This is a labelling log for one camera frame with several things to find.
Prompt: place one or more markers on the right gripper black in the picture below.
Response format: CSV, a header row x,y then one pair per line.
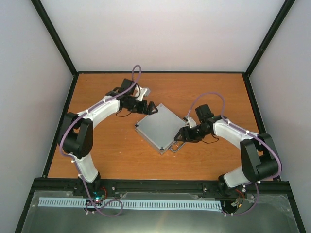
x,y
188,136

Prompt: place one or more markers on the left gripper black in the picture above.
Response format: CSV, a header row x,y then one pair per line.
x,y
150,105

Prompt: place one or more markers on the aluminium poker case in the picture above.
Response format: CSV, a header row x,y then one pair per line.
x,y
159,129

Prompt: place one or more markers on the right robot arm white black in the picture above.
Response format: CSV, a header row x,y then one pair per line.
x,y
259,159

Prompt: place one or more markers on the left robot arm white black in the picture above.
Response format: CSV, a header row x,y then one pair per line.
x,y
76,134

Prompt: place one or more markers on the green led circuit board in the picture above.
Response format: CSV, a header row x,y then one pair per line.
x,y
100,195

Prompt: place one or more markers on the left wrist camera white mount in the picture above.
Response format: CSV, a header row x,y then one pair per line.
x,y
140,93

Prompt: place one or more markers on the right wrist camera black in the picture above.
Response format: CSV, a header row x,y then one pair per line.
x,y
203,113

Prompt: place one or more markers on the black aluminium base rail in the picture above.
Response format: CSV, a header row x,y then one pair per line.
x,y
117,188

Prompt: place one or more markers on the black table edge frame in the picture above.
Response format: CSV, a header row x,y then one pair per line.
x,y
119,152

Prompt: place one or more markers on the light blue cable duct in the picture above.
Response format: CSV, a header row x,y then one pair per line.
x,y
205,205

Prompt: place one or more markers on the left black frame post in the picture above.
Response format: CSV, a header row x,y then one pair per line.
x,y
37,4

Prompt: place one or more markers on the black frame post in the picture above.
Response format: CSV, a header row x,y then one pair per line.
x,y
284,10
37,4

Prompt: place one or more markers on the right black frame post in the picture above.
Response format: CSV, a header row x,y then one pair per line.
x,y
284,10

